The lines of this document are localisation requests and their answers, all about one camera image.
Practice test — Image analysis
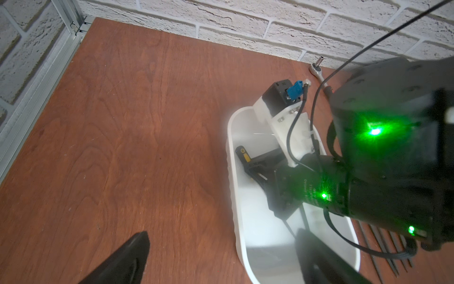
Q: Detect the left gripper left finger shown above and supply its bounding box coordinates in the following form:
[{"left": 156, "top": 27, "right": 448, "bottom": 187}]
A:
[{"left": 80, "top": 231, "right": 150, "bottom": 284}]

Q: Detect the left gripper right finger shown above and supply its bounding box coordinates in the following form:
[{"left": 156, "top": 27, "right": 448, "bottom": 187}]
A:
[{"left": 295, "top": 229, "right": 370, "bottom": 284}]

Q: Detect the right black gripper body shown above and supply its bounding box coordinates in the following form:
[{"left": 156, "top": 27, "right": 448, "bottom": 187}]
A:
[{"left": 266, "top": 154, "right": 349, "bottom": 218}]

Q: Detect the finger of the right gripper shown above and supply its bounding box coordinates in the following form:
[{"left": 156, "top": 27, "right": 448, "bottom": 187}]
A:
[{"left": 244, "top": 148, "right": 287, "bottom": 190}]

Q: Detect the white plastic storage box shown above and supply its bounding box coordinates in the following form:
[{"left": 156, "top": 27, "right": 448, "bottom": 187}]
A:
[{"left": 226, "top": 106, "right": 361, "bottom": 284}]

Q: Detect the yellow black file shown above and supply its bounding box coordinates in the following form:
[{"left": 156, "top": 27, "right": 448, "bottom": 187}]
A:
[
  {"left": 388, "top": 231, "right": 408, "bottom": 272},
  {"left": 398, "top": 234, "right": 415, "bottom": 269},
  {"left": 369, "top": 224, "right": 400, "bottom": 277},
  {"left": 235, "top": 146, "right": 251, "bottom": 164},
  {"left": 357, "top": 221, "right": 384, "bottom": 284}
]

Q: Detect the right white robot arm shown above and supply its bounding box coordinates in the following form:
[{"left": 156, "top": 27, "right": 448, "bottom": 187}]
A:
[{"left": 235, "top": 58, "right": 454, "bottom": 258}]

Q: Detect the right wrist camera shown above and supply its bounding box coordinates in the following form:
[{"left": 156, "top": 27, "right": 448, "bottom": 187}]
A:
[{"left": 253, "top": 79, "right": 314, "bottom": 168}]

